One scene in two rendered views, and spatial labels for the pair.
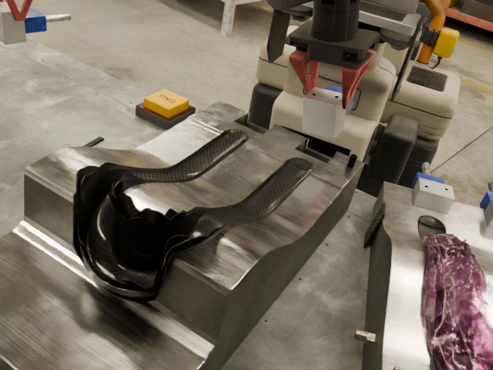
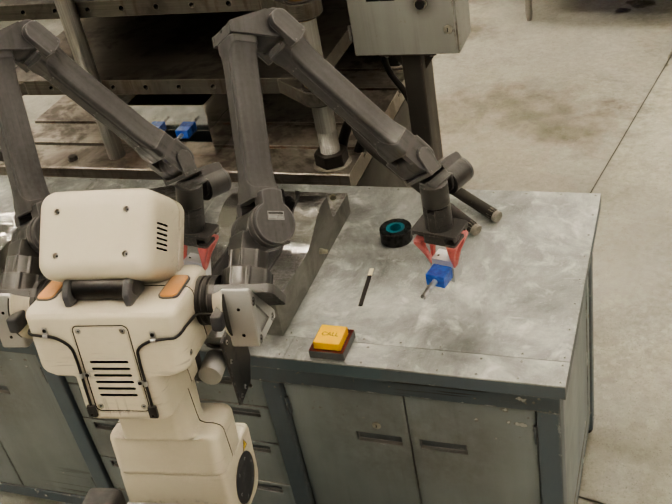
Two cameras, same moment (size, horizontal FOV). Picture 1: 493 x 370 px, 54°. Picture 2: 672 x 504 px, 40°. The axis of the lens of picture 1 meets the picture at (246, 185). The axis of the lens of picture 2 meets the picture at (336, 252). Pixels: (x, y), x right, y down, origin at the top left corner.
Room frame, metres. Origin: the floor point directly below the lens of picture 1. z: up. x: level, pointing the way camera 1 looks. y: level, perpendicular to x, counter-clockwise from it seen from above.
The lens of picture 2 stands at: (2.35, 0.22, 2.10)
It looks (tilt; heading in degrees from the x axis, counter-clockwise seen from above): 34 degrees down; 180
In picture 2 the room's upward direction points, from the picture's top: 12 degrees counter-clockwise
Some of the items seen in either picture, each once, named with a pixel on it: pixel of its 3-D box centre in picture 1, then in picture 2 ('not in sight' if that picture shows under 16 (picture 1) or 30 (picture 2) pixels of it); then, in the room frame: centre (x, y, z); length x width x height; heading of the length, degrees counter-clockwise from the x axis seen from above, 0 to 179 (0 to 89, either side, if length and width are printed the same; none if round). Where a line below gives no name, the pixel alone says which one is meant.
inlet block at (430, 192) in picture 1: (428, 185); not in sight; (0.65, -0.28, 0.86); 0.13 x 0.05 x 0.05; 172
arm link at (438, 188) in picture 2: not in sight; (436, 191); (0.78, 0.44, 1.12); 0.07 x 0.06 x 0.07; 132
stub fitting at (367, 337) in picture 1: (364, 336); not in sight; (0.35, -0.15, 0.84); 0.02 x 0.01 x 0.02; 82
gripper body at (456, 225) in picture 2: not in sight; (438, 217); (0.79, 0.44, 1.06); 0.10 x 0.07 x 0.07; 52
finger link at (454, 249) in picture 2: not in sight; (447, 247); (0.79, 0.45, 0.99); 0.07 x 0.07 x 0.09; 52
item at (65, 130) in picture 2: not in sight; (209, 112); (-0.60, -0.10, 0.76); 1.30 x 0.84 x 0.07; 65
